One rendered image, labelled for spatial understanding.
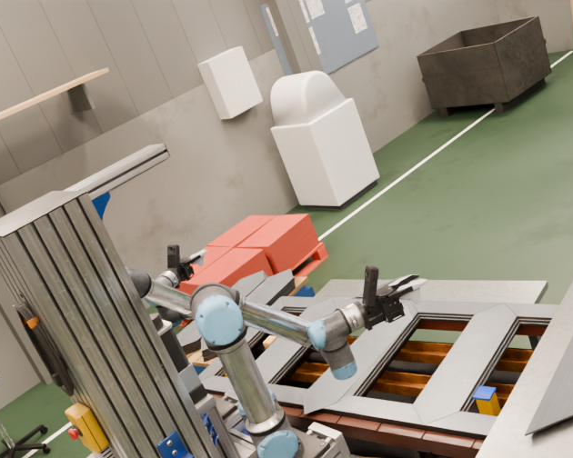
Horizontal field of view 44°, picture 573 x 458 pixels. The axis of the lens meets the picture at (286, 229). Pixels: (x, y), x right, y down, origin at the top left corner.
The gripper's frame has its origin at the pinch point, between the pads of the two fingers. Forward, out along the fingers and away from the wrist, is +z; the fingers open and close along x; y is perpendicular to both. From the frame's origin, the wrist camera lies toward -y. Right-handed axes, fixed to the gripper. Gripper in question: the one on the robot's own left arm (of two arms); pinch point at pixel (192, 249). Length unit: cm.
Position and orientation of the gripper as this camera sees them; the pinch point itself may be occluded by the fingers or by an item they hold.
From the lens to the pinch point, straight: 296.6
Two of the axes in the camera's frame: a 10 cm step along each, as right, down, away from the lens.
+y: 2.3, 8.9, 4.0
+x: 9.1, -0.5, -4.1
